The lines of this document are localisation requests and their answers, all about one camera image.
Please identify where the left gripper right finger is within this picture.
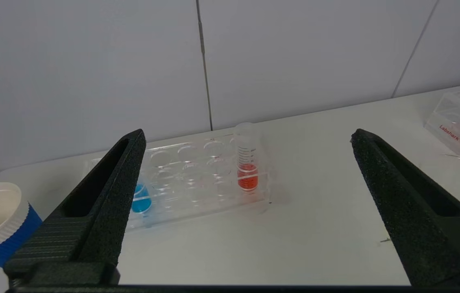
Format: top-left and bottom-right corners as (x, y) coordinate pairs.
(350, 129), (460, 286)

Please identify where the clear acrylic test tube rack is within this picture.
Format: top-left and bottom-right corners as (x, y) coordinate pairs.
(87, 132), (274, 231)
(424, 87), (460, 155)

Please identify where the blue pigment test tube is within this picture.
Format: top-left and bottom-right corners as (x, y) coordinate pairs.
(131, 178), (153, 214)

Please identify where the orange pigment test tube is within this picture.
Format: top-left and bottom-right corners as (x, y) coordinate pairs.
(233, 122), (260, 192)

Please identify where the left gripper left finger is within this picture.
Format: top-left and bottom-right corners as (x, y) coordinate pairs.
(4, 129), (147, 292)

